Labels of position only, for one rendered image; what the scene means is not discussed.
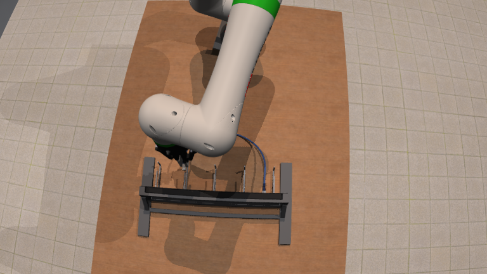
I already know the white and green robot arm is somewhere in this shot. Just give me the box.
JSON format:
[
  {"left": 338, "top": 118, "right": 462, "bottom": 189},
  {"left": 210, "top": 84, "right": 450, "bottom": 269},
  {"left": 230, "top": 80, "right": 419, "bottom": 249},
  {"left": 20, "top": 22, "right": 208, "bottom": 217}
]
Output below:
[{"left": 138, "top": 0, "right": 282, "bottom": 157}]

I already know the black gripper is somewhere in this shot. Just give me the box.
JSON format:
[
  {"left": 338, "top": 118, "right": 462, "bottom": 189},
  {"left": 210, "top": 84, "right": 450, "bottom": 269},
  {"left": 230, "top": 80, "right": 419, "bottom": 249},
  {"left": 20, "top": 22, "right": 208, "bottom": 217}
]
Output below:
[{"left": 155, "top": 145, "right": 197, "bottom": 167}]

